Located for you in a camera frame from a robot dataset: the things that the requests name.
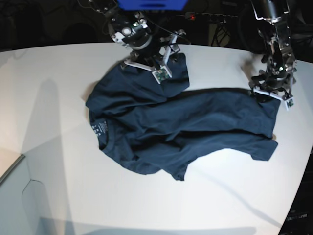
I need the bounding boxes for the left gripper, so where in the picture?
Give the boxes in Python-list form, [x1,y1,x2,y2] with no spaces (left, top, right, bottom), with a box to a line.
[249,67,297,100]

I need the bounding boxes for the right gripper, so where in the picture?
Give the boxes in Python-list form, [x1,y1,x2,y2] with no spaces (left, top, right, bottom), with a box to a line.
[110,19,187,71]

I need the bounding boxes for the dark blue t-shirt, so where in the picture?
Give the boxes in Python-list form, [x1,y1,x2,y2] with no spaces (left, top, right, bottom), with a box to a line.
[86,53,280,181]

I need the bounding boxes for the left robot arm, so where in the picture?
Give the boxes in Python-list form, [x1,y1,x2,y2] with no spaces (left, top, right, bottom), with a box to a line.
[250,0,297,101]

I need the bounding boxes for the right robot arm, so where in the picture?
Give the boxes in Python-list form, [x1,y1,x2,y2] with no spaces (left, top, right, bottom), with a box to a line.
[89,0,186,73]

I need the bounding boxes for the blue box overhead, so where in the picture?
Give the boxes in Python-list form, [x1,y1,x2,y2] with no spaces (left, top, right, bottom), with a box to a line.
[118,0,188,11]

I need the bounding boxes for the black power strip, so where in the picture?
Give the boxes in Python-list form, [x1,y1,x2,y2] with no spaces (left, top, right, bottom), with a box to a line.
[183,12,238,24]

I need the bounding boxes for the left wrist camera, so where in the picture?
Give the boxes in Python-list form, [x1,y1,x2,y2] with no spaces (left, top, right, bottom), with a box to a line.
[284,96,294,111]

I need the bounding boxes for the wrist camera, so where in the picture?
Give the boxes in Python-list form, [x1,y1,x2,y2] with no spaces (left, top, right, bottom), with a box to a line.
[152,67,172,84]
[284,96,294,111]

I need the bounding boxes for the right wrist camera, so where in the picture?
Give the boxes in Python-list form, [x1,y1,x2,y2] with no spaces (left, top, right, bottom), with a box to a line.
[152,67,172,84]

